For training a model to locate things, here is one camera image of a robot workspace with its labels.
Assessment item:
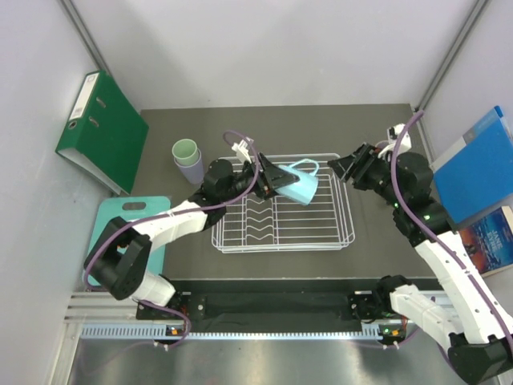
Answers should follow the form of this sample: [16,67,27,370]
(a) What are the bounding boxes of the white wire dish rack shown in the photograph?
[211,153,356,253]

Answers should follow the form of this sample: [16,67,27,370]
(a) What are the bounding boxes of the blue mug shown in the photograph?
[277,158,320,205]

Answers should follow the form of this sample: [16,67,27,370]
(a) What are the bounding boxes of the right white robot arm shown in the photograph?
[328,144,512,384]

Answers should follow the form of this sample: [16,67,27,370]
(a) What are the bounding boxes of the teal cutting board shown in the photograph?
[88,197,171,274]

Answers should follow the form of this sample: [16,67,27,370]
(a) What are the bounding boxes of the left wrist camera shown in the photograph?
[231,137,253,163]

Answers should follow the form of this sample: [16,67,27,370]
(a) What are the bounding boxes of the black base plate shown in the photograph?
[135,276,442,332]

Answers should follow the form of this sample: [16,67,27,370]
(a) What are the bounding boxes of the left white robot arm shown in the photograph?
[84,154,299,318]

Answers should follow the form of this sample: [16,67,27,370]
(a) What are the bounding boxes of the aluminium rail frame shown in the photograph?
[48,279,460,384]

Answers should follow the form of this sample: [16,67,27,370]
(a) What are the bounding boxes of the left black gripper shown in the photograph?
[220,152,298,202]

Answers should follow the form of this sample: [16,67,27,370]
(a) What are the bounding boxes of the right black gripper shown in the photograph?
[327,143,405,209]

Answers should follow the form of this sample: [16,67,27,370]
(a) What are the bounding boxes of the blue folder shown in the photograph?
[431,106,512,223]

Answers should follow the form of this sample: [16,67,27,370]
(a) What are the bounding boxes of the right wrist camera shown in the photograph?
[376,124,414,157]

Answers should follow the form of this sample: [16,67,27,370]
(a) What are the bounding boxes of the Jane Eyre book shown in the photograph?
[459,206,512,277]

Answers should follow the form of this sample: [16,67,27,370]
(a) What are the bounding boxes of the purple cup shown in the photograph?
[174,149,204,184]

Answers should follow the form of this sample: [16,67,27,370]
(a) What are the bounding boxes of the green cup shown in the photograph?
[172,139,200,167]

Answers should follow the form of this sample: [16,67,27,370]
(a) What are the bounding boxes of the green ring binder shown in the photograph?
[55,71,148,195]

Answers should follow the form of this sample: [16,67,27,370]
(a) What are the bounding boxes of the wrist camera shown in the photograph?
[231,137,253,163]
[376,124,414,157]

